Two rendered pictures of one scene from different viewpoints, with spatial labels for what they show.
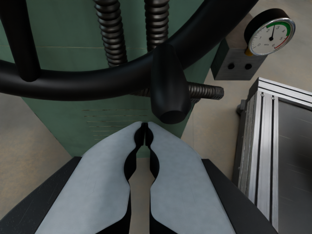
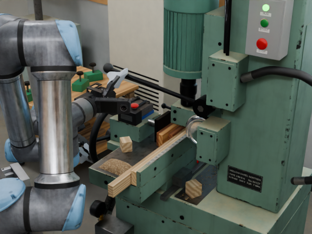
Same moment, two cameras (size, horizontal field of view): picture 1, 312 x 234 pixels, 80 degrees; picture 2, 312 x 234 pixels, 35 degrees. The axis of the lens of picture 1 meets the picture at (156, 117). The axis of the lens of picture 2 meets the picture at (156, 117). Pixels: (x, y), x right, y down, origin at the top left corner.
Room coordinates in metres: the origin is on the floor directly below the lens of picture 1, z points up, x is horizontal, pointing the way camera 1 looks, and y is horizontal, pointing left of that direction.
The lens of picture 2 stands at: (1.47, -1.07, 1.76)
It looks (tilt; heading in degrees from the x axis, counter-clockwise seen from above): 26 degrees down; 134
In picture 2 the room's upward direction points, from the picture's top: straight up
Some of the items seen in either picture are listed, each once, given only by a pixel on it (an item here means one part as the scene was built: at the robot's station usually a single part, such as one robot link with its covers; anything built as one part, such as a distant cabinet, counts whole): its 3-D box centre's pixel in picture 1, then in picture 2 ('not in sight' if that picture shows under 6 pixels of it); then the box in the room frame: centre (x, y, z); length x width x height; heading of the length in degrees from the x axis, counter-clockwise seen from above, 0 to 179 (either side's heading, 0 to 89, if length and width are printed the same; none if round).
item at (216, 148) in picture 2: not in sight; (213, 140); (0.66, 0.02, 1.02); 0.09 x 0.07 x 0.12; 100
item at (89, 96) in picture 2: not in sight; (96, 100); (0.31, -0.15, 1.10); 0.12 x 0.09 x 0.08; 100
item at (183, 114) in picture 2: not in sight; (191, 117); (0.47, 0.14, 0.99); 0.14 x 0.07 x 0.09; 10
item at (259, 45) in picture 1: (263, 36); (98, 211); (0.28, -0.15, 0.65); 0.06 x 0.04 x 0.08; 100
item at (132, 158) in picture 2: not in sight; (154, 143); (0.35, 0.07, 0.87); 0.61 x 0.30 x 0.06; 100
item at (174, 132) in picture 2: not in sight; (182, 131); (0.43, 0.14, 0.92); 0.16 x 0.02 x 0.05; 100
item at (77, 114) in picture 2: not in sight; (63, 121); (0.34, -0.31, 1.09); 0.11 x 0.08 x 0.09; 100
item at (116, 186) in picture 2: not in sight; (162, 152); (0.47, -0.01, 0.92); 0.56 x 0.02 x 0.04; 100
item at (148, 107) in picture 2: not in sight; (133, 109); (0.26, 0.05, 0.99); 0.13 x 0.11 x 0.06; 100
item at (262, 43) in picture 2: not in sight; (262, 43); (0.79, 0.02, 1.36); 0.03 x 0.01 x 0.03; 10
